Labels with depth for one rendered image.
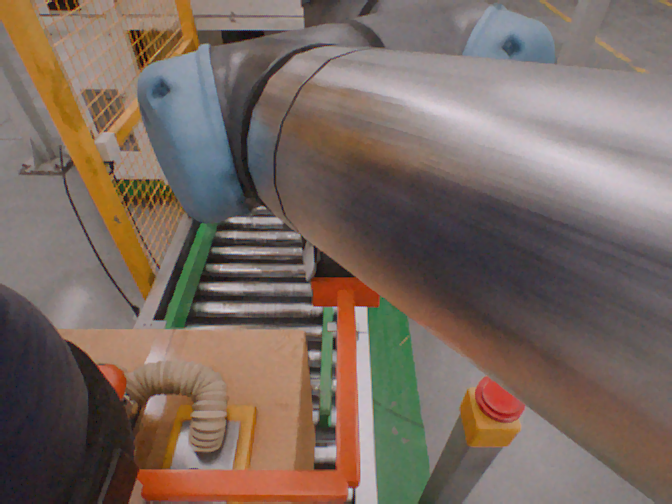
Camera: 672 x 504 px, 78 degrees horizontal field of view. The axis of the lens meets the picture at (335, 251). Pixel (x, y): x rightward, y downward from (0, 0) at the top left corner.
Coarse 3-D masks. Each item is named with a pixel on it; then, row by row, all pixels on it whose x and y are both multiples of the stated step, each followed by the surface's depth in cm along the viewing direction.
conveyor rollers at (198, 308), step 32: (224, 224) 166; (256, 224) 166; (224, 256) 153; (256, 256) 153; (288, 256) 153; (224, 288) 140; (256, 288) 140; (288, 288) 140; (320, 352) 121; (320, 448) 102
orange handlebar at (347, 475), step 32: (352, 320) 47; (352, 352) 44; (352, 384) 41; (352, 416) 39; (352, 448) 37; (160, 480) 35; (192, 480) 35; (224, 480) 35; (256, 480) 35; (288, 480) 35; (320, 480) 35; (352, 480) 35
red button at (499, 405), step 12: (480, 384) 62; (492, 384) 61; (480, 396) 60; (492, 396) 60; (504, 396) 60; (480, 408) 60; (492, 408) 58; (504, 408) 58; (516, 408) 58; (504, 420) 58
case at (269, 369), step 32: (96, 352) 60; (128, 352) 60; (160, 352) 60; (192, 352) 60; (224, 352) 60; (256, 352) 60; (288, 352) 60; (256, 384) 57; (288, 384) 57; (160, 416) 53; (256, 416) 53; (288, 416) 53; (160, 448) 50; (256, 448) 50; (288, 448) 50
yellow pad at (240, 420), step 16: (176, 416) 52; (240, 416) 51; (176, 432) 50; (240, 432) 50; (176, 448) 48; (224, 448) 48; (240, 448) 49; (176, 464) 47; (192, 464) 47; (208, 464) 47; (224, 464) 47; (240, 464) 47
